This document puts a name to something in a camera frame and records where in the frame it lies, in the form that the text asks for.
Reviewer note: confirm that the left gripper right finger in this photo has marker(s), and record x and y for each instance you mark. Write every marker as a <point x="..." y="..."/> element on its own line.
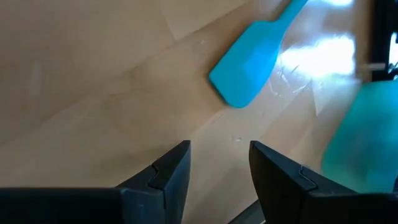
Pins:
<point x="286" y="199"/>

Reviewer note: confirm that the teal plastic tray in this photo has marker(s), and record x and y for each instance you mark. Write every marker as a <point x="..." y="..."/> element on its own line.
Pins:
<point x="367" y="140"/>

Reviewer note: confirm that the blue silicone spatula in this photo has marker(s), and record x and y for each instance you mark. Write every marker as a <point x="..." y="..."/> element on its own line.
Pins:
<point x="248" y="62"/>

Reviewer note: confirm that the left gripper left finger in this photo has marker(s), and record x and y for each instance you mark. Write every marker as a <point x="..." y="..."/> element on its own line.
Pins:
<point x="140" y="202"/>

